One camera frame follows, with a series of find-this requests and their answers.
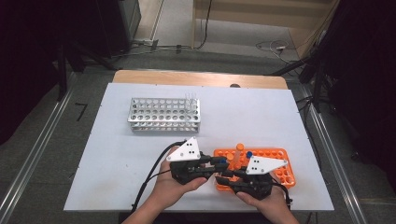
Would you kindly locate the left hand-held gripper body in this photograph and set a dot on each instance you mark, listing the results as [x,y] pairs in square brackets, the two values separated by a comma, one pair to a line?
[186,171]

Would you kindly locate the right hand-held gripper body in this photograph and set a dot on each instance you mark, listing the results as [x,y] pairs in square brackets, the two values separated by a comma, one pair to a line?
[264,165]

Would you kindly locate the clear plastic test tube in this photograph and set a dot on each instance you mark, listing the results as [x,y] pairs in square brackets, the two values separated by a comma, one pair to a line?
[188,97]
[194,97]
[247,160]

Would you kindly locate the orange plastic test tube rack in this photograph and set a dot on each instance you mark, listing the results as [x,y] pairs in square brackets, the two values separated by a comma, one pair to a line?
[285,179]

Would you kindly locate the metal test tube rack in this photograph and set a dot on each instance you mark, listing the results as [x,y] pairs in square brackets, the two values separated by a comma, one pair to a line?
[165,122]

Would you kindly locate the person's left hand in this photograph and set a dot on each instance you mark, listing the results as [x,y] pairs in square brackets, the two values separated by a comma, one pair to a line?
[174,191]

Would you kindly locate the person's right hand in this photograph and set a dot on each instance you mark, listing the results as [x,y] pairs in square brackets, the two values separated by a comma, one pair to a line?
[271,205]

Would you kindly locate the small orange tube cap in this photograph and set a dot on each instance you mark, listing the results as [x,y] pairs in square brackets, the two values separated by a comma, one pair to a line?
[229,156]

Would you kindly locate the wide clear test tube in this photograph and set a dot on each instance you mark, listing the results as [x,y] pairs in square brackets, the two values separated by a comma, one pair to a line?
[238,156]

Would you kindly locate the orange-capped test tubes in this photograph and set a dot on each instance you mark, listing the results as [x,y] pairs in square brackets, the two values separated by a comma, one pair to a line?
[240,146]

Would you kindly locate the person's dark clothing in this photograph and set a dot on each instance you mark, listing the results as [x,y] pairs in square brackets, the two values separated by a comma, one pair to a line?
[211,219]

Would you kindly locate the white board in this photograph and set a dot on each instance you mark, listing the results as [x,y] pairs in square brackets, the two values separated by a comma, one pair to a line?
[124,155]

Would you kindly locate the grey table grommet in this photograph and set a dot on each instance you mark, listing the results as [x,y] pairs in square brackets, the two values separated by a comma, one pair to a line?
[235,86]

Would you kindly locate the wooden table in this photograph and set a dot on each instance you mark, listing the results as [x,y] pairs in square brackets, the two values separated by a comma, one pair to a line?
[186,77]

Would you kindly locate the black curtain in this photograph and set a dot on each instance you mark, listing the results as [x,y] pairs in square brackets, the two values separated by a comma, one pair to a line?
[367,77]
[25,62]

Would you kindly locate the beige wooden panel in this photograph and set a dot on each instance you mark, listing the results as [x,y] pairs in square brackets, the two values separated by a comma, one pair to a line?
[249,17]

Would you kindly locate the black metal stand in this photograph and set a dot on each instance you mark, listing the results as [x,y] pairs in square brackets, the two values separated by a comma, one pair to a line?
[62,71]

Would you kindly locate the dark cabinet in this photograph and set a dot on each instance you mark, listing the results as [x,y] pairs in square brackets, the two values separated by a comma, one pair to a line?
[121,25]

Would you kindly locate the aluminium floor rail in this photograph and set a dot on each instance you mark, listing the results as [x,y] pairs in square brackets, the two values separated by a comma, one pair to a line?
[339,174]
[34,155]

